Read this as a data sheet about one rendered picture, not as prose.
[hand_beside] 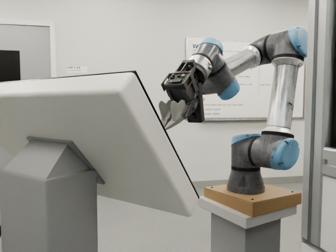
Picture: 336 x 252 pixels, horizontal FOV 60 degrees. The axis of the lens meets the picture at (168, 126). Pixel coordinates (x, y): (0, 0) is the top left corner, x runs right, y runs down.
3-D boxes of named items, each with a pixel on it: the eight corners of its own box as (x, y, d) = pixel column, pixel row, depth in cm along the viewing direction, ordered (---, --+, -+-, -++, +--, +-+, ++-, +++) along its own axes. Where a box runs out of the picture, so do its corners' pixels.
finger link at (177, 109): (156, 115, 69) (173, 90, 74) (166, 132, 72) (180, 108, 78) (167, 115, 67) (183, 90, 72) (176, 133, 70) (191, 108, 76)
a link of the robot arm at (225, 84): (221, 88, 103) (205, 63, 98) (246, 85, 94) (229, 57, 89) (209, 103, 100) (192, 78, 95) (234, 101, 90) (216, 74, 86)
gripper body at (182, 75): (158, 86, 75) (177, 60, 82) (170, 111, 80) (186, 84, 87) (183, 84, 71) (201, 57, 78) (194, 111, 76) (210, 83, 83)
